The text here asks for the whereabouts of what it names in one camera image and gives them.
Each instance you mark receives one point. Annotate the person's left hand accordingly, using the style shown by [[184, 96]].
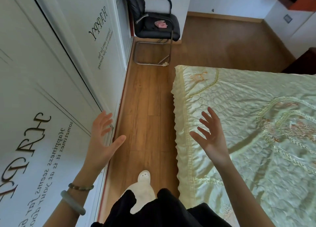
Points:
[[97, 147]]

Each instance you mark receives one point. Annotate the person's right hand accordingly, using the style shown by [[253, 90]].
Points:
[[216, 140]]

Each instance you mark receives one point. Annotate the person's left thumb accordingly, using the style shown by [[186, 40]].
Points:
[[116, 143]]

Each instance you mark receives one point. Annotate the person's right little finger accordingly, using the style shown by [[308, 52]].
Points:
[[213, 115]]

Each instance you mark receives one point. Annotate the person's right middle finger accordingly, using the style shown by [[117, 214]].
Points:
[[205, 125]]

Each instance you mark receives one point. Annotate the person's left middle finger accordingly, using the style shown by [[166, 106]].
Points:
[[108, 124]]

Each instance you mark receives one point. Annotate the person's right thumb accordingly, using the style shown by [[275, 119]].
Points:
[[198, 138]]

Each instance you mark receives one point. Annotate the person's left little finger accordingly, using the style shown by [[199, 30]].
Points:
[[102, 114]]

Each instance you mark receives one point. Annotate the person's left forearm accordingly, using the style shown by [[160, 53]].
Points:
[[71, 202]]

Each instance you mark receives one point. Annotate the person's right forearm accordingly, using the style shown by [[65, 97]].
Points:
[[243, 194]]

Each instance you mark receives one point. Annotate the pale yellow quilted bedspread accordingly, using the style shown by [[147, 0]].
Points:
[[259, 125]]

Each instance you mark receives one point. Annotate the white slipper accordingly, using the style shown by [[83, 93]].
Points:
[[144, 187]]

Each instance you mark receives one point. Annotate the small paper scrap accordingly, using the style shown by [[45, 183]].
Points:
[[165, 64]]

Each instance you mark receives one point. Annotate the white sliding wardrobe door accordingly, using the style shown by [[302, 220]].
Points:
[[29, 106], [81, 29]]

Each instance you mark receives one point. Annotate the pale green jade bangle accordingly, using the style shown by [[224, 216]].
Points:
[[74, 204]]

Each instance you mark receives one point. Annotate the person's black garment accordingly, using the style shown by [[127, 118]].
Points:
[[160, 212]]

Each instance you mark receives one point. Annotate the white wardrobe end panel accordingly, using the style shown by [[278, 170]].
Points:
[[122, 24]]

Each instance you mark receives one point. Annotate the wooden baseboard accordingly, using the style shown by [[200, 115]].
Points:
[[222, 16]]

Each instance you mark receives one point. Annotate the dark brown furniture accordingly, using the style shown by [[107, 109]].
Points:
[[302, 62]]

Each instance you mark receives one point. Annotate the pink crumpled item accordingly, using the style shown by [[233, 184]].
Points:
[[161, 24]]

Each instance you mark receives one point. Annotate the black jacket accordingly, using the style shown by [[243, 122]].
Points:
[[133, 2]]

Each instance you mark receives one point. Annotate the black chair with chrome frame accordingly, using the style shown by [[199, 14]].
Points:
[[150, 29]]

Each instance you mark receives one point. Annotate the grey wall socket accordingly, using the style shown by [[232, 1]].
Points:
[[287, 18]]

